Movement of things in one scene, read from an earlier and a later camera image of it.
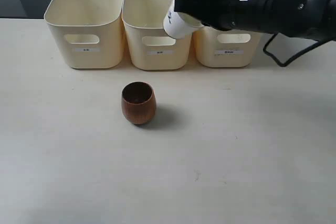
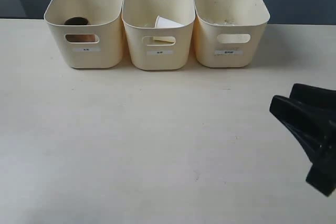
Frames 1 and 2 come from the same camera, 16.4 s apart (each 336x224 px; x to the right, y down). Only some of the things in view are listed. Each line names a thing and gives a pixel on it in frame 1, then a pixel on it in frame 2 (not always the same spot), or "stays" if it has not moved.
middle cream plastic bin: x=145 y=4 stays
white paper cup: x=179 y=25 → x=161 y=22
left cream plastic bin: x=85 y=17 stays
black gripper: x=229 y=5 → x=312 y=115
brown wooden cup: x=138 y=102 → x=79 y=38
